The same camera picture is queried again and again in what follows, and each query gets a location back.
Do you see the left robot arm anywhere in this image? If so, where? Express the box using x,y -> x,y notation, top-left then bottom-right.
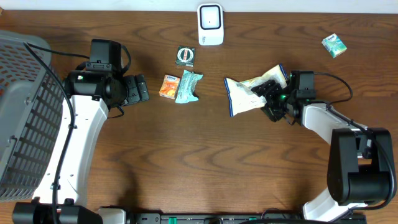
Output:
12,70 -> 149,223

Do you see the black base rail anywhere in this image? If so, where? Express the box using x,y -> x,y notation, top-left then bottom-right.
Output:
99,207 -> 368,224

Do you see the orange tissue pack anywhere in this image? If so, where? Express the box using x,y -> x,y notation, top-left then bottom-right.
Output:
159,75 -> 180,100

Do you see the grey plastic basket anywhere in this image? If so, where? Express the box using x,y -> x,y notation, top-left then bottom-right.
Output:
1,30 -> 63,202

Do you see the dark green round-logo packet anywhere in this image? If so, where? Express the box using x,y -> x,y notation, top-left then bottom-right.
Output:
175,46 -> 196,67

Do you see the teal tissue pack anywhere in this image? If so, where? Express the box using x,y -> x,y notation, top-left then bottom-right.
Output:
322,33 -> 347,58

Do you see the white barcode scanner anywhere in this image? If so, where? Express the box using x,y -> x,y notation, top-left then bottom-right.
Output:
197,3 -> 224,46

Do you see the light teal snack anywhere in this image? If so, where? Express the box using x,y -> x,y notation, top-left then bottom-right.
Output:
175,70 -> 203,104

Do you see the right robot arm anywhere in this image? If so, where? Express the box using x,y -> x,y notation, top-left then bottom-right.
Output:
251,70 -> 397,223

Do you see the yellow snack bag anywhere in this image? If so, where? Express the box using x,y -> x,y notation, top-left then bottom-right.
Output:
224,63 -> 288,117

